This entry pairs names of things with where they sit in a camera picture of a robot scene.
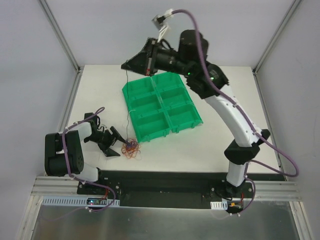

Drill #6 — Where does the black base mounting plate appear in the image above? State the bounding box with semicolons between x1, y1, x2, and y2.
76;169;253;208

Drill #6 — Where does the white cable duct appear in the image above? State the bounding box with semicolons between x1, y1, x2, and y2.
210;200;228;211
42;196;120;208

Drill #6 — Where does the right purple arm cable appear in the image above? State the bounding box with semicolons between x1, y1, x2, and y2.
172;8;300;177

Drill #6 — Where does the left white cable duct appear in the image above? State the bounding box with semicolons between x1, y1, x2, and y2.
42;196;120;208

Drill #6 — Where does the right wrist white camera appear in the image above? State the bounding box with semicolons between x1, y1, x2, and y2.
152;8;174;43

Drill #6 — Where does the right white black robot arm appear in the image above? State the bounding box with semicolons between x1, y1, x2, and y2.
121;29;271;198

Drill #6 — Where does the green plastic bin right column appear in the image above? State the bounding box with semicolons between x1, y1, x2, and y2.
151;72;203;133

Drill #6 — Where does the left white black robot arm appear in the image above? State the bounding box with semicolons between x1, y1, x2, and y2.
44;112;126;195

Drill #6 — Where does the right white cable duct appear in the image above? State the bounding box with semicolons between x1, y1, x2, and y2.
210;200;228;211

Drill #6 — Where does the green plastic bin left column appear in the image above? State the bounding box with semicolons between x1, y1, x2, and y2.
122;77;171;143

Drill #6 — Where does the green plastic bin column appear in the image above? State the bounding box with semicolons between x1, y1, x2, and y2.
151;72;203;133
122;77;171;143

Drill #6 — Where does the aluminium frame rail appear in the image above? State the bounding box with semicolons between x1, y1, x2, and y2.
31;176;302;202

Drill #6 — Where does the coloured wire bundle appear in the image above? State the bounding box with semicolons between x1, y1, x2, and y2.
120;137;143;160

